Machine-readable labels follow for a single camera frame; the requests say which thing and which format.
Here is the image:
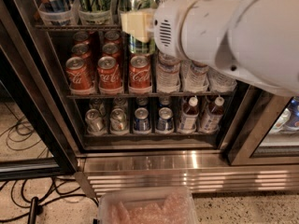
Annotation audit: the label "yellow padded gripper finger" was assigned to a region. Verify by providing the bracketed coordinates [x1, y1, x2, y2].
[121, 8, 155, 43]

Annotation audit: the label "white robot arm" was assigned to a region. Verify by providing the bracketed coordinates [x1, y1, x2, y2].
[121, 0, 299, 96]

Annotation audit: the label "coca-cola can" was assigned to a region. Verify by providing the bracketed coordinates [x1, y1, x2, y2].
[65, 57, 93, 91]
[129, 56, 150, 89]
[102, 43, 121, 63]
[97, 56, 121, 90]
[71, 43, 95, 79]

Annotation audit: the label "front right Coca-Cola can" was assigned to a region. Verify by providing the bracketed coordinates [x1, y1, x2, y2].
[129, 56, 150, 89]

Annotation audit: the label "front middle Coca-Cola can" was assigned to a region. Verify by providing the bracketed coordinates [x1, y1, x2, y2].
[97, 56, 121, 90]

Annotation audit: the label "front left Coca-Cola can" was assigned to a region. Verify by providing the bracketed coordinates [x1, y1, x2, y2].
[65, 57, 93, 91]

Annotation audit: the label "blue can bottom left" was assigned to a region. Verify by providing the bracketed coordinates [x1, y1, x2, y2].
[134, 107, 150, 132]

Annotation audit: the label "blue can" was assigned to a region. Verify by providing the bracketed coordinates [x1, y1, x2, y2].
[157, 107, 174, 132]
[134, 107, 150, 132]

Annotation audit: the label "blue can bottom right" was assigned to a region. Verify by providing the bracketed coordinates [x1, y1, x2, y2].
[157, 107, 174, 132]

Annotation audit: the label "silver can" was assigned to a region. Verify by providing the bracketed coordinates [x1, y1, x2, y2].
[85, 109, 104, 133]
[110, 108, 127, 132]

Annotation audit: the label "silver can bottom left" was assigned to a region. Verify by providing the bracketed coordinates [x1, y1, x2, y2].
[85, 109, 104, 133]

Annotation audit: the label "stainless steel fridge base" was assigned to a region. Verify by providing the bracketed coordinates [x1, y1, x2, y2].
[75, 150, 299, 197]

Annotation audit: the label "fridge glass door right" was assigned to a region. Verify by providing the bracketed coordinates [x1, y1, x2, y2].
[227, 90, 299, 166]

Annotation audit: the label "front left water bottle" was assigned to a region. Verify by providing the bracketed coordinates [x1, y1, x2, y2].
[157, 51, 180, 87]

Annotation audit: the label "water bottle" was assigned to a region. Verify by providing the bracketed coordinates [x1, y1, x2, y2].
[184, 61, 208, 90]
[207, 68, 236, 92]
[157, 51, 180, 87]

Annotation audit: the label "front middle water bottle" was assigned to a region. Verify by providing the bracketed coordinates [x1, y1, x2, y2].
[184, 61, 208, 90]

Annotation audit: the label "front right water bottle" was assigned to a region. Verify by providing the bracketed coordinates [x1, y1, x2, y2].
[207, 68, 236, 92]

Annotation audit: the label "left tea bottle white cap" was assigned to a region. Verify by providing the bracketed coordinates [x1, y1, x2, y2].
[179, 96, 199, 131]

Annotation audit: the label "tea bottle white cap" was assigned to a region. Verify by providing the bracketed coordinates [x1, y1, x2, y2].
[179, 96, 199, 131]
[200, 96, 224, 133]

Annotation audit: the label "right tea bottle white cap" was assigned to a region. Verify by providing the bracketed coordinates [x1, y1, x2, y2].
[200, 96, 224, 133]

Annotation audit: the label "clear plastic bin foreground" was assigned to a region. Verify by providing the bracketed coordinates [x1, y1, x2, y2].
[98, 187, 199, 224]

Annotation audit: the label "middle wire shelf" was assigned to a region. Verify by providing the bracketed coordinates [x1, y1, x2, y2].
[66, 91, 234, 99]

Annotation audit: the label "wire shelf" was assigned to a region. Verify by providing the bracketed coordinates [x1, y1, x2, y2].
[66, 91, 234, 99]
[35, 24, 121, 32]

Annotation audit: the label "top wire shelf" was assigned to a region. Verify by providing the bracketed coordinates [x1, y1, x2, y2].
[35, 24, 121, 32]

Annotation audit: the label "black floor cables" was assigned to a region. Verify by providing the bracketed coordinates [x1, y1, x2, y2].
[0, 101, 101, 223]

